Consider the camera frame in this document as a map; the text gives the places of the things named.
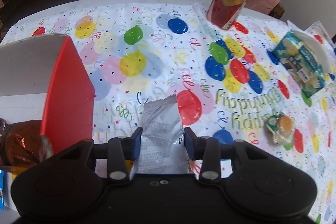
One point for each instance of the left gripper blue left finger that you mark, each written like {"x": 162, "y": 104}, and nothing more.
{"x": 135, "y": 144}

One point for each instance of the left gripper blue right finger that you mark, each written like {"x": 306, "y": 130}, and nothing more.
{"x": 191, "y": 142}

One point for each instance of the silver white snack bag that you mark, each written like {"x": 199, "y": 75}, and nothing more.
{"x": 162, "y": 145}

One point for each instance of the dark red foil bag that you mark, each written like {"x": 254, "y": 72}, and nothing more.
{"x": 23, "y": 145}

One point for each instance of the balloon birthday tablecloth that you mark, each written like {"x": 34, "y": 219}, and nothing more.
{"x": 227, "y": 82}

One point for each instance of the egg yolk pastry packet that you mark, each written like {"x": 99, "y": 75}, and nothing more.
{"x": 281, "y": 127}

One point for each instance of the red white cardboard box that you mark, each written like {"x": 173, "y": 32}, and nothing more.
{"x": 43, "y": 78}

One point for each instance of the blue snack packet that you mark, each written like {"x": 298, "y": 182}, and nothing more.
{"x": 2, "y": 207}

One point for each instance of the pink cloth on chair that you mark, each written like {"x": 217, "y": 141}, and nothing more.
{"x": 263, "y": 6}

